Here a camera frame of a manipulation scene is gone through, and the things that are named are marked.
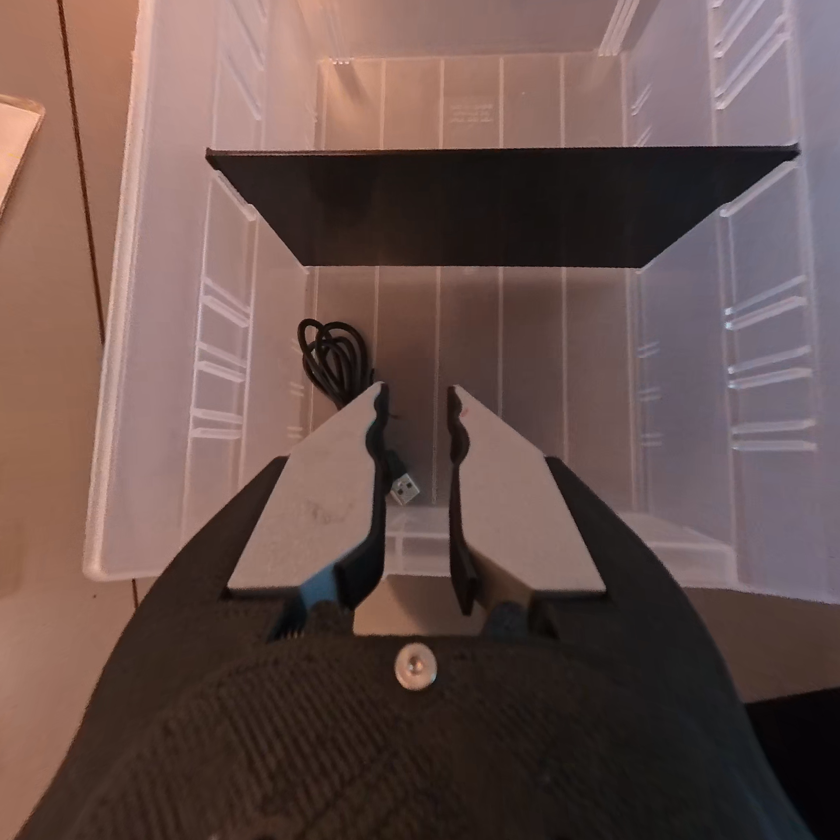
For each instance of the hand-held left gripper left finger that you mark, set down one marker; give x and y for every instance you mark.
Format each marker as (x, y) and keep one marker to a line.
(308, 512)

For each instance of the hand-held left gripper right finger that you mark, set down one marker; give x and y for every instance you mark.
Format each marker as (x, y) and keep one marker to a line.
(518, 518)

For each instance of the clear plastic box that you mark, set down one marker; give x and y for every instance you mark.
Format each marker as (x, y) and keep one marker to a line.
(164, 328)

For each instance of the black divider panel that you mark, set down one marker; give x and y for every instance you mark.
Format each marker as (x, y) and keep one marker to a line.
(472, 203)

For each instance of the white paper sheet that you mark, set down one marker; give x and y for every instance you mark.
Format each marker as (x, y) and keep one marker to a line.
(16, 151)

